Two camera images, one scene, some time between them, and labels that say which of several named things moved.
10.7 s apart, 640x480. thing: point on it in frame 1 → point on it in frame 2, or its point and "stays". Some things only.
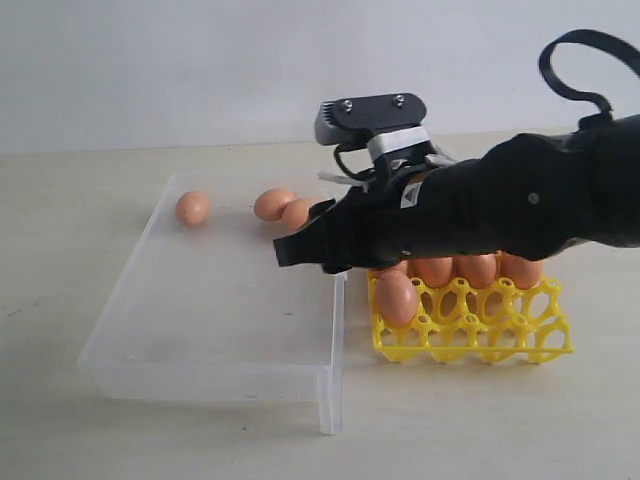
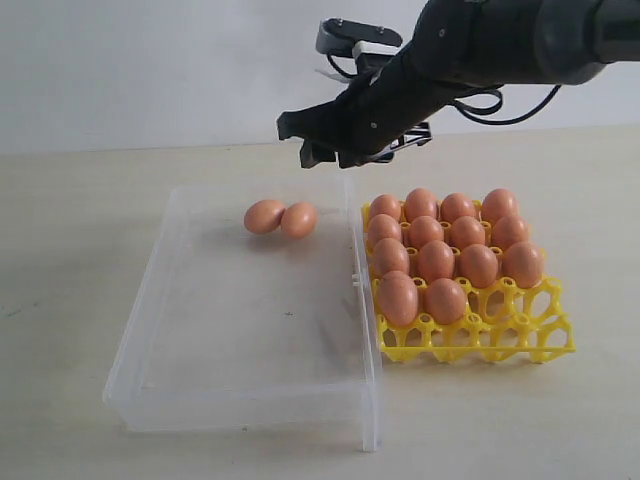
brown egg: (524, 273) stays
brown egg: (480, 270) stays
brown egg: (295, 214) stays
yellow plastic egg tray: (491, 322) stays
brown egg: (270, 203) → (264, 216)
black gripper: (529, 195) → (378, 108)
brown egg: (192, 208) → (445, 298)
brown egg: (396, 298) stays
